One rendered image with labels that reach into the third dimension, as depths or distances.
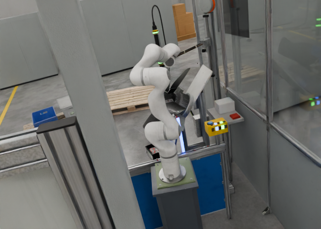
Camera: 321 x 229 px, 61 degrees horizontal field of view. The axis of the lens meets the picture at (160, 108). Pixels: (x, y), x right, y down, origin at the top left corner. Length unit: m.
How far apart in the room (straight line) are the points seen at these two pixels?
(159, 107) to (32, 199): 1.12
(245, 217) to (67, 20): 2.70
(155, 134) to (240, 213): 1.53
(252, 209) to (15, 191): 2.62
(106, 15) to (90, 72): 7.31
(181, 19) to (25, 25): 5.14
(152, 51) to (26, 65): 8.02
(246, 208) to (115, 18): 6.03
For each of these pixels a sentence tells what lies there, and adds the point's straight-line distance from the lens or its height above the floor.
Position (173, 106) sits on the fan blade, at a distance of 2.34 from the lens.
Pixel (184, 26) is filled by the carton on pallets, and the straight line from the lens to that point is 10.52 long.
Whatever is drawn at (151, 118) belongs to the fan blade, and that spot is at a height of 1.03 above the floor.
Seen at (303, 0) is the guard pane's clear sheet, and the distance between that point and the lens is 1.77.
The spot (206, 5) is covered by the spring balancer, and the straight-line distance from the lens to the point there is 2.75.
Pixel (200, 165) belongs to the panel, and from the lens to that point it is 2.40.
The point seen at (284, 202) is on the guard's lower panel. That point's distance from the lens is 2.59.
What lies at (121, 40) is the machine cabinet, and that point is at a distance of 7.81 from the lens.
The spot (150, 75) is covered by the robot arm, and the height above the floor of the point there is 1.72.
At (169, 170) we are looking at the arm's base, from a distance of 1.86.
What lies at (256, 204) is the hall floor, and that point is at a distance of 3.04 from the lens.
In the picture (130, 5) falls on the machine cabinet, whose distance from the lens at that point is 7.81.
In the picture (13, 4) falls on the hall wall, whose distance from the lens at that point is 14.38.
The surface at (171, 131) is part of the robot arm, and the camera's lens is 1.66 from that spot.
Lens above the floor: 2.17
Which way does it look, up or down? 25 degrees down
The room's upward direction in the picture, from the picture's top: 11 degrees counter-clockwise
